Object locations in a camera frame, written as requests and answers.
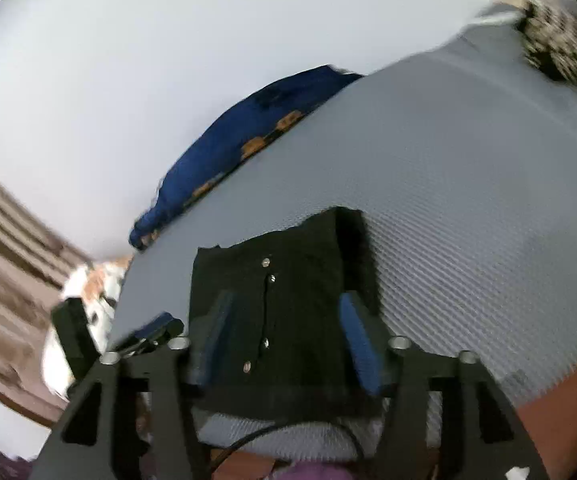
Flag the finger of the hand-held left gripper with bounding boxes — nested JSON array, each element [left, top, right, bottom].
[[51, 297, 104, 391], [111, 311, 185, 356]]

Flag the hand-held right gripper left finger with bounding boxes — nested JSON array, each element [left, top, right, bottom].
[[31, 290, 237, 480]]

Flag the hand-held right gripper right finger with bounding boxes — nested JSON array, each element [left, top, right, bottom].
[[338, 292, 549, 480]]

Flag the black pants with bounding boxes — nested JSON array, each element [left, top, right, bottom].
[[188, 206, 385, 420]]

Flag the white and orange plush toy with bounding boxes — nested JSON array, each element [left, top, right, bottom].
[[42, 257, 134, 401]]

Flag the brown striped cloth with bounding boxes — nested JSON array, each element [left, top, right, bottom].
[[0, 147, 94, 428]]

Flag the purple cloth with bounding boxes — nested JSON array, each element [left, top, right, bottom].
[[268, 461, 361, 480]]

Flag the blue cloth with orange print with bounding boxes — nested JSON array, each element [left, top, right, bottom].
[[128, 65, 365, 252]]

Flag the grey textured mattress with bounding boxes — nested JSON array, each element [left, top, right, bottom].
[[106, 25, 577, 463]]

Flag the person's bare leg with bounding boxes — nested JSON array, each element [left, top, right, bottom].
[[515, 354, 577, 480]]

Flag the black and white striped blanket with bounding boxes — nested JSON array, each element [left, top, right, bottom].
[[518, 0, 577, 102]]

